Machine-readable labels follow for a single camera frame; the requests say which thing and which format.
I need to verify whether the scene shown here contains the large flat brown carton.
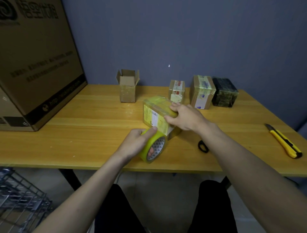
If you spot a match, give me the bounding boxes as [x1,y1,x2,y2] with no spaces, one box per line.
[0,0,88,132]

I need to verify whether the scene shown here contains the black floor cable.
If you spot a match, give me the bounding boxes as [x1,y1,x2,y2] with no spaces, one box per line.
[284,177,300,187]

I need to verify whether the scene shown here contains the small carton red label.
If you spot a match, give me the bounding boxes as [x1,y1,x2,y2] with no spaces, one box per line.
[169,79,185,104]

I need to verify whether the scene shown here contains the black handled scissors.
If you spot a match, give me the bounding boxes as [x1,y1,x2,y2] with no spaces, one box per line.
[198,140,209,154]

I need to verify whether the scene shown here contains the person's black trousers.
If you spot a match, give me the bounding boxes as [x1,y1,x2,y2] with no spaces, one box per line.
[94,180,238,233]

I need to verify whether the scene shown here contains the person's left forearm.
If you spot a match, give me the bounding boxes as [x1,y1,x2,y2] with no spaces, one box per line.
[32,153,128,233]

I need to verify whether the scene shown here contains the person's right forearm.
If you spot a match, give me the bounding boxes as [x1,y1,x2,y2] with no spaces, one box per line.
[201,125,307,233]

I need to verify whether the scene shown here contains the yellow utility knife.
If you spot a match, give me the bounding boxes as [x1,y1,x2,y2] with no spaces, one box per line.
[264,123,303,159]

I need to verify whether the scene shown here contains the brown box with white label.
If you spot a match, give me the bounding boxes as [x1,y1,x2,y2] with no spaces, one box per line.
[189,75,217,110]

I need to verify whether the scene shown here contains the person's left hand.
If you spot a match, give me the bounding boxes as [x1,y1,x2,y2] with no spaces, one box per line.
[114,126,158,165]

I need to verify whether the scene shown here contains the metal wire cart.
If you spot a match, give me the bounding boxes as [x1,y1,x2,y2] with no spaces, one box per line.
[0,168,53,233]

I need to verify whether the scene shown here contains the yellow tape roll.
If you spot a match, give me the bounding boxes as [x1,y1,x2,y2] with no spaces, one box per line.
[140,128,166,164]

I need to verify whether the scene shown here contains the small carton yellow tape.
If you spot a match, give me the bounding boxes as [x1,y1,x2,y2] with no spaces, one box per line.
[143,95,182,141]

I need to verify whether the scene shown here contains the person's right hand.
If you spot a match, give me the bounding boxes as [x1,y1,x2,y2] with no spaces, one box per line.
[164,102,221,135]

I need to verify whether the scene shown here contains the grey pleated curtain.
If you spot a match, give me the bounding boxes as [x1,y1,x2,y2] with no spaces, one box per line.
[297,122,307,140]

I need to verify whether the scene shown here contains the black table leg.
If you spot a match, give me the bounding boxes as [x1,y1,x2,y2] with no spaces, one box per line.
[220,176,232,191]
[58,169,83,191]

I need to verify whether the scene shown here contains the black cardboard box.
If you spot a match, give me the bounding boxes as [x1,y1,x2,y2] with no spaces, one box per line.
[212,77,239,108]

